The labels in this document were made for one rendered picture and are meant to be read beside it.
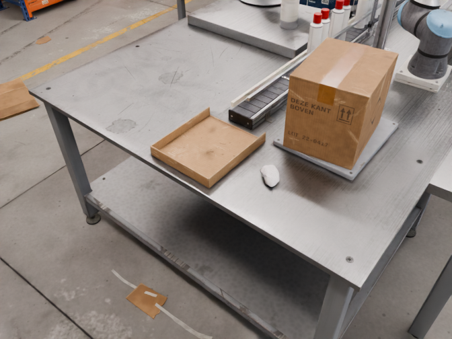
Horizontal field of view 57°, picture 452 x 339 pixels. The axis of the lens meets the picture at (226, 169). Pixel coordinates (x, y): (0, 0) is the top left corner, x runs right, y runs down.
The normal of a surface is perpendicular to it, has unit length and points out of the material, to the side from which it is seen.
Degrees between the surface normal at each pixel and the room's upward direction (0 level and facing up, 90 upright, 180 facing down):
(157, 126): 0
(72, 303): 0
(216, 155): 0
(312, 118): 90
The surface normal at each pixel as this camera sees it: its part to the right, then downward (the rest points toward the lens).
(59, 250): -0.01, -0.74
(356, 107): -0.53, 0.58
